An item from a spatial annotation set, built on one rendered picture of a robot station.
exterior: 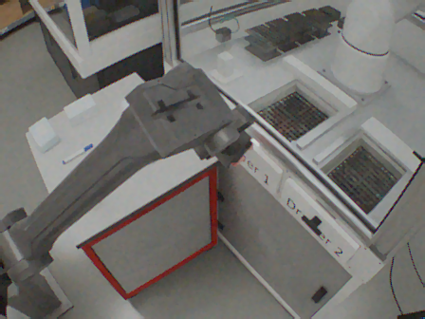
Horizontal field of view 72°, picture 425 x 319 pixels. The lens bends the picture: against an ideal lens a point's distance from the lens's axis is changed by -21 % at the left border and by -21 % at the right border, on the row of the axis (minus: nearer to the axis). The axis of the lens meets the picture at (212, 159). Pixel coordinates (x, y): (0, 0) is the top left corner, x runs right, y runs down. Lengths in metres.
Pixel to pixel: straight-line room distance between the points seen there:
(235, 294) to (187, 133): 1.49
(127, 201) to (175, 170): 0.20
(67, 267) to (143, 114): 1.70
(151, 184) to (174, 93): 0.83
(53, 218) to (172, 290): 1.39
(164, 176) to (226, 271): 0.79
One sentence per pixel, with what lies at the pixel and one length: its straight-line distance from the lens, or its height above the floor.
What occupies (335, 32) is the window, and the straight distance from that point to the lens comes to 0.68.
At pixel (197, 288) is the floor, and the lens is 1.81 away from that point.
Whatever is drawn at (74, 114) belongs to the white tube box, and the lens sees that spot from 1.43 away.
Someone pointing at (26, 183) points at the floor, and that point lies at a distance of 2.44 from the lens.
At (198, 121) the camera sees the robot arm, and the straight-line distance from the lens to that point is 0.37.
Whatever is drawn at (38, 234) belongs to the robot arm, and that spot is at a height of 1.32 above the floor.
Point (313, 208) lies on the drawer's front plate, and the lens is 0.95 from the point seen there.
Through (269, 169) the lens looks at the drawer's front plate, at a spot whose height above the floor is 0.91.
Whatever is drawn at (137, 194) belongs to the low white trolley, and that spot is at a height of 0.76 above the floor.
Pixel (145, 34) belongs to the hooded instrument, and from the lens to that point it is 1.66.
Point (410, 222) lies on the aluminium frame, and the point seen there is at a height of 1.14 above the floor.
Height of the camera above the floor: 1.72
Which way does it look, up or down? 51 degrees down
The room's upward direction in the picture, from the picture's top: 1 degrees counter-clockwise
